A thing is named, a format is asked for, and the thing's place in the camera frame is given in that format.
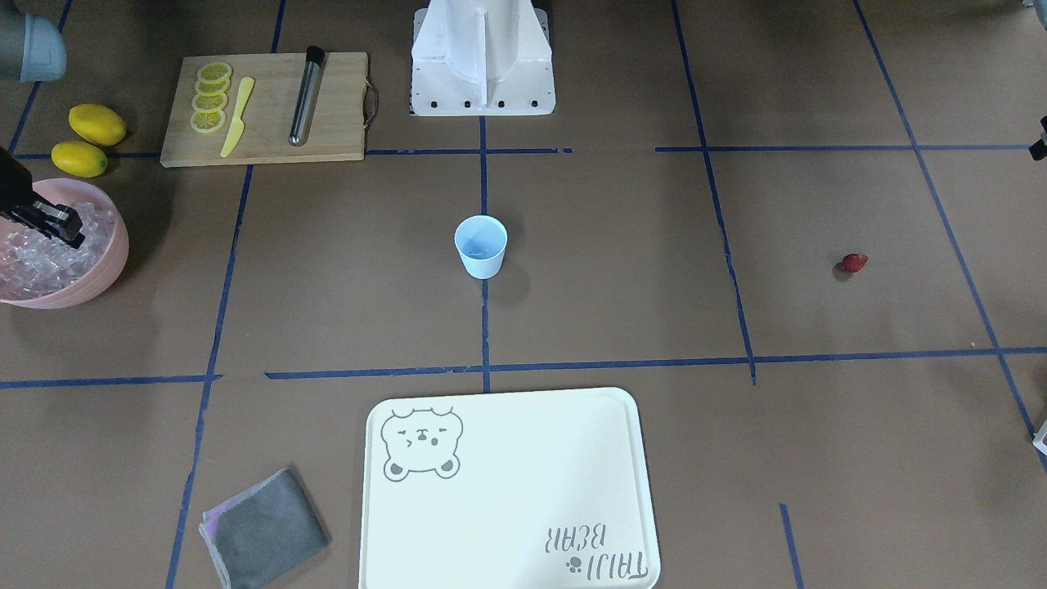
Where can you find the red strawberry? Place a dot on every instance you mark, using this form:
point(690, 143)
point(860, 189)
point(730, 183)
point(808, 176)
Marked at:
point(854, 262)

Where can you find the yellow lemon near edge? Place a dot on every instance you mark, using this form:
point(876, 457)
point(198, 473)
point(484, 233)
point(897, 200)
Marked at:
point(97, 124)

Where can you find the wooden cutting board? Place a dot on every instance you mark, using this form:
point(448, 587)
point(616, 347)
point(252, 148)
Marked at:
point(338, 127)

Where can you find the yellow plastic knife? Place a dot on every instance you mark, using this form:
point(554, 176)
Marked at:
point(236, 123)

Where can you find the yellow lemon near bowl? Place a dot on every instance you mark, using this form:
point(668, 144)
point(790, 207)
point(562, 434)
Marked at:
point(81, 159)

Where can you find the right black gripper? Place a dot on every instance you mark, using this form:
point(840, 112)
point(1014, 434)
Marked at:
point(14, 182)

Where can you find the pink bowl of ice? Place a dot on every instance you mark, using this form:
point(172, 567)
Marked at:
point(45, 273)

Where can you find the light blue cup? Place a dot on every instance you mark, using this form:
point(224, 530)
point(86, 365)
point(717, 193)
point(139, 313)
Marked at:
point(481, 242)

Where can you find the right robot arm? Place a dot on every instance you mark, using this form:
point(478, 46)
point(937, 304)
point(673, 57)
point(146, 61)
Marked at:
point(33, 51)

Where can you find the cream bear tray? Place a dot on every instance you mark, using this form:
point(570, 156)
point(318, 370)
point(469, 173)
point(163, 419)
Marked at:
point(542, 489)

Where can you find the grey folded cloth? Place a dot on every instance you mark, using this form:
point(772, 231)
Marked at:
point(258, 535)

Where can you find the steel rod black tip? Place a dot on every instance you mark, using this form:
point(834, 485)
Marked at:
point(314, 60)

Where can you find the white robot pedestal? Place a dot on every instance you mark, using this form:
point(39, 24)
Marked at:
point(481, 58)

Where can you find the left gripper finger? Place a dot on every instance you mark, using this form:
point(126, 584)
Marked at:
point(1038, 149)

